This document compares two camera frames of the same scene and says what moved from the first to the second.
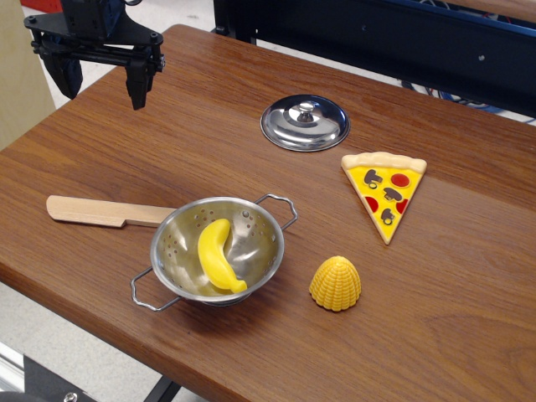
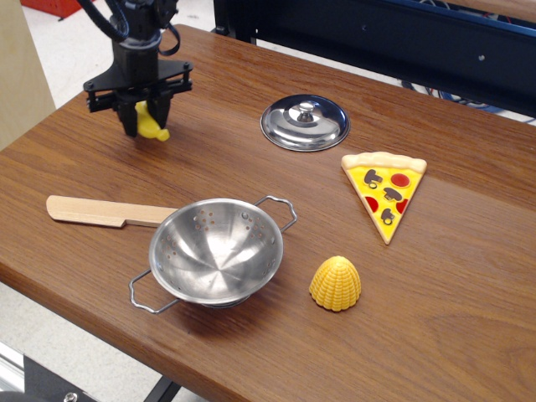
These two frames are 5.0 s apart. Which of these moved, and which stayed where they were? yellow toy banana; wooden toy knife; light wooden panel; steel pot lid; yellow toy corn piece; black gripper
Moved: black gripper; yellow toy banana
Stayed: yellow toy corn piece; steel pot lid; wooden toy knife; light wooden panel
